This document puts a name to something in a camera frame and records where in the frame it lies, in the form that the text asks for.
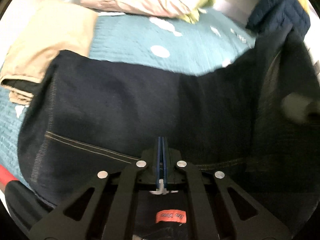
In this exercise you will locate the folded khaki trousers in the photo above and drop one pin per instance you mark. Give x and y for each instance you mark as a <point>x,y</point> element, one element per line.
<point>55,27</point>

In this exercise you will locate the red object beside bed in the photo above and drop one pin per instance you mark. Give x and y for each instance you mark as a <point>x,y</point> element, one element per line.
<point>6,176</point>

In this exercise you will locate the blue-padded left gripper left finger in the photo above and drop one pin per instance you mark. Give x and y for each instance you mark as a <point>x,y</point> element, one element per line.
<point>105,208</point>

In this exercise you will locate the teal patterned bed cover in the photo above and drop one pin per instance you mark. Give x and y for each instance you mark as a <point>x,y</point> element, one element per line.
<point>150,42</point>

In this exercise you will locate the navy and yellow puffer jacket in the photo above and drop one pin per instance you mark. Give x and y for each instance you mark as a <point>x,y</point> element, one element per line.
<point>270,15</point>

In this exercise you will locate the dark navy garment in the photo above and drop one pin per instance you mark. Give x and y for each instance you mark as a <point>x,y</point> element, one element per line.
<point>257,121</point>

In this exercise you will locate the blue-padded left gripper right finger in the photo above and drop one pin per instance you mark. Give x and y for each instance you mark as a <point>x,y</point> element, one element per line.
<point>217,208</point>

